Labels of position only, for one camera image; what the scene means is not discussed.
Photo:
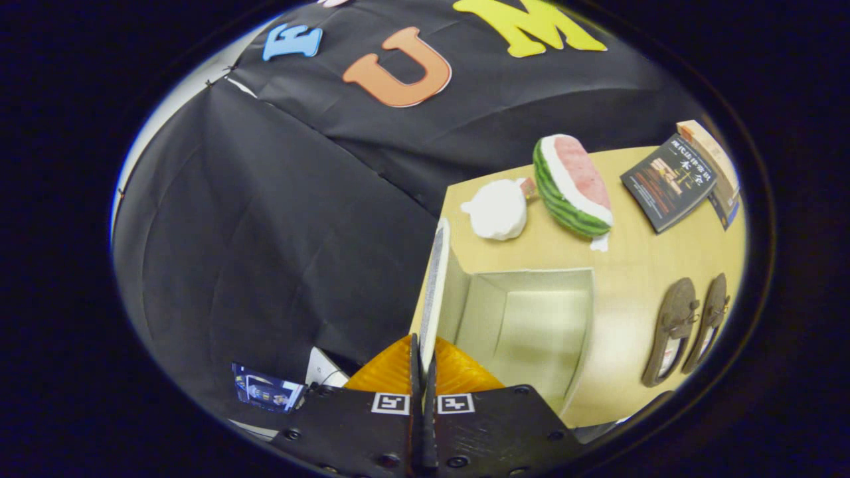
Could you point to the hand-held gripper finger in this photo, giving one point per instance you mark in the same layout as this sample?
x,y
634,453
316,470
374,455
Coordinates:
x,y
416,431
430,431

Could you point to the grey fabric storage box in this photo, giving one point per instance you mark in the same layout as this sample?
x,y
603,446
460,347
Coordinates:
x,y
531,325

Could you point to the brown fuzzy shoe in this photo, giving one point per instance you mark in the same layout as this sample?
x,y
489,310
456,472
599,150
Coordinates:
x,y
709,318
671,332

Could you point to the white flat object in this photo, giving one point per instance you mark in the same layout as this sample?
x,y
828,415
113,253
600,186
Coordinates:
x,y
325,368

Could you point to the blue printed packet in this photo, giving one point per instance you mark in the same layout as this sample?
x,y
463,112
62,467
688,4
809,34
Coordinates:
x,y
265,388

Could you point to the white plush toy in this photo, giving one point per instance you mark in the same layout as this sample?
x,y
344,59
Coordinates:
x,y
497,209

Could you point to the watermelon slice plush toy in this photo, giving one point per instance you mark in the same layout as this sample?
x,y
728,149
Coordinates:
x,y
564,192

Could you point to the black cover book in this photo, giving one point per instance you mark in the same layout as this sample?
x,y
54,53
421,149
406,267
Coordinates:
x,y
667,182

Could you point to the blue cover book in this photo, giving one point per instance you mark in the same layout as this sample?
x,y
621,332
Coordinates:
x,y
727,212

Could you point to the beige cover book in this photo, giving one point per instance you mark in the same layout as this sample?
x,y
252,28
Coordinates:
x,y
704,143

